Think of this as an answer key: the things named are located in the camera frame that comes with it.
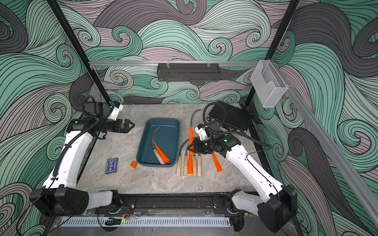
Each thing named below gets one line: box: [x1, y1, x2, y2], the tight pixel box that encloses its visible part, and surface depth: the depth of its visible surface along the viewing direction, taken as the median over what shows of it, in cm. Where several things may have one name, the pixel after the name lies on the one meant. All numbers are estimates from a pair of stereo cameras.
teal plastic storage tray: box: [136, 117, 181, 168], surface depth 97 cm
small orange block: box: [129, 161, 138, 169], surface depth 88 cm
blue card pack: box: [104, 157, 119, 175], surface depth 87 cm
